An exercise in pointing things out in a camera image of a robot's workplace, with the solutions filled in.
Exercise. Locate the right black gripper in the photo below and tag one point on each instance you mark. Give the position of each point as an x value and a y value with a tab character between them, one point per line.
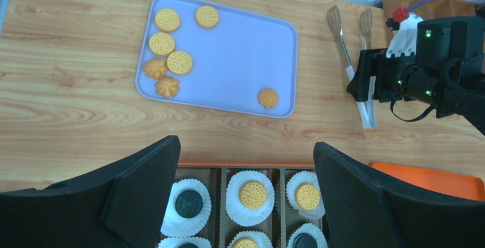
436	61

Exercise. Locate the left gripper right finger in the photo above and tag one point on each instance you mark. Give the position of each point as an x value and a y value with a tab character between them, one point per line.
365	207

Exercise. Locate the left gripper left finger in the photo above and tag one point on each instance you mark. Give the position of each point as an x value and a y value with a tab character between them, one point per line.
121	204

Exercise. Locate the metal tongs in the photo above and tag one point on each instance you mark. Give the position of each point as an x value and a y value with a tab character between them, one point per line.
366	109

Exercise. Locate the round yellow biscuit cup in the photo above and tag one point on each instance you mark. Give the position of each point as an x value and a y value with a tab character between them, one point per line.
307	196

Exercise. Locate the black sandwich cookie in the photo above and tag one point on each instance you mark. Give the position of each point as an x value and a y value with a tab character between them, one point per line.
188	245
188	204
304	240

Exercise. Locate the orange box lid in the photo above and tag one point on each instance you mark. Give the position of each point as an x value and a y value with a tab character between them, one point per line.
457	185

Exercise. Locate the round yellow biscuit boxed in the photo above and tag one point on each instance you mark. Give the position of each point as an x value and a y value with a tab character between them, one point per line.
252	195

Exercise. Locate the lavender cookie tray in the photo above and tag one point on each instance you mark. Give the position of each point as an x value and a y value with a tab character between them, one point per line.
232	62

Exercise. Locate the round yellow biscuit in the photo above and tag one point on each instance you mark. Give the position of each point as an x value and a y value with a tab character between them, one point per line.
162	44
245	242
207	16
167	20
179	62

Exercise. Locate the white paper cup back-left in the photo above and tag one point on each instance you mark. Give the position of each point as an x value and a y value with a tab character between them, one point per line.
174	225

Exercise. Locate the white paper cup front-right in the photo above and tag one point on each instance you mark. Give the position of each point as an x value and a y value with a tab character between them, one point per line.
313	231

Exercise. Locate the white paper cup front-left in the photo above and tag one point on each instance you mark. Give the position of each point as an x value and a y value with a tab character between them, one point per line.
173	242

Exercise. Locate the white paper cup back-right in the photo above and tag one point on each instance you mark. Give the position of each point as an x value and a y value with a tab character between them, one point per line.
293	183

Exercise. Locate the wooden compartment organizer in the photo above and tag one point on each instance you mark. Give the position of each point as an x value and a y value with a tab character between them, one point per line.
436	9

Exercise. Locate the orange compartment box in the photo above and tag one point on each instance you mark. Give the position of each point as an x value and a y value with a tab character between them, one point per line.
220	229

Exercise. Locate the white paper cup front-middle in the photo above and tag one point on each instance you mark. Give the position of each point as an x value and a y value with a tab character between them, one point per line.
261	238

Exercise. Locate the swirl butter cookie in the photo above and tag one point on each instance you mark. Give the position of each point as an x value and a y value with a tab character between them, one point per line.
268	98

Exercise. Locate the white paper cup back-middle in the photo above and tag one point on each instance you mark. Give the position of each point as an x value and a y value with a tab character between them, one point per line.
236	211

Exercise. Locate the flower butter cookie lower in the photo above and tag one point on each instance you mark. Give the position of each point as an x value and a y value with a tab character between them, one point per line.
167	87

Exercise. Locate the flower butter cookie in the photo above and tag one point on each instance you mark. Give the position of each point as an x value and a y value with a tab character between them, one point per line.
155	68
167	87

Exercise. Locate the flower butter cookie upper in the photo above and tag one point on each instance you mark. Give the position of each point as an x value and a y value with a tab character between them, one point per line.
155	68

